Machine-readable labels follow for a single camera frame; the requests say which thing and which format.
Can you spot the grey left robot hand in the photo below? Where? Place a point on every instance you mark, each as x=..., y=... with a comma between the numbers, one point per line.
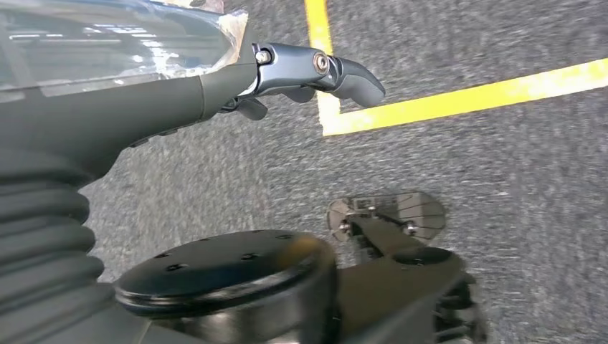
x=119, y=85

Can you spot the yellow floor tape square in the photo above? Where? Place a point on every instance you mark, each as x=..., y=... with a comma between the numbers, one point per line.
x=427, y=104

